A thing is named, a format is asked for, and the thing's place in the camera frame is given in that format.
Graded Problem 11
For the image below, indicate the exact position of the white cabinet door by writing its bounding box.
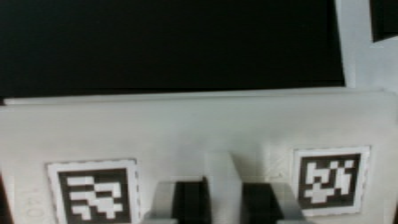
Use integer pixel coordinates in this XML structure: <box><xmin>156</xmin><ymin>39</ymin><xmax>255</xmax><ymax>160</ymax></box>
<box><xmin>0</xmin><ymin>89</ymin><xmax>398</xmax><ymax>224</ymax></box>

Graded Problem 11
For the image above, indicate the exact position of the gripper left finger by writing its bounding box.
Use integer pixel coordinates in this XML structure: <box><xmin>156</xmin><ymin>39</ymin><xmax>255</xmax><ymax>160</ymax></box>
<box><xmin>172</xmin><ymin>178</ymin><xmax>211</xmax><ymax>224</ymax></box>

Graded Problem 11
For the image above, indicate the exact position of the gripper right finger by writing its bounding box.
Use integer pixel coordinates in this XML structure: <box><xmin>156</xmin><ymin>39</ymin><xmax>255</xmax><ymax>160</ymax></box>
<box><xmin>239</xmin><ymin>183</ymin><xmax>284</xmax><ymax>224</ymax></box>

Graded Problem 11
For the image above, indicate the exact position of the white U-shaped obstacle fence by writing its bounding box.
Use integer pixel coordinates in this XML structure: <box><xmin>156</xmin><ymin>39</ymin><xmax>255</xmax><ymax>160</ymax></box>
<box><xmin>333</xmin><ymin>0</ymin><xmax>398</xmax><ymax>94</ymax></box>

